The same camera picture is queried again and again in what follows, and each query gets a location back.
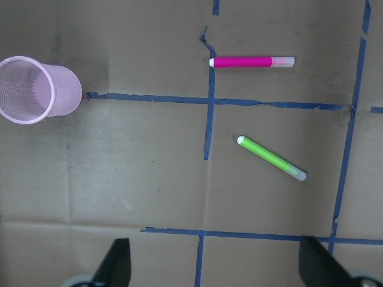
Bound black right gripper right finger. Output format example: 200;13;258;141
299;236;383;287

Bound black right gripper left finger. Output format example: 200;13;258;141
90;238;132;287

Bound pink marker pen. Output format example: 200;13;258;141
209;57;295;68

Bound pink mesh cup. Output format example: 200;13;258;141
1;56;82;125

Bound green marker pen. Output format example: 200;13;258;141
236;136;306;182

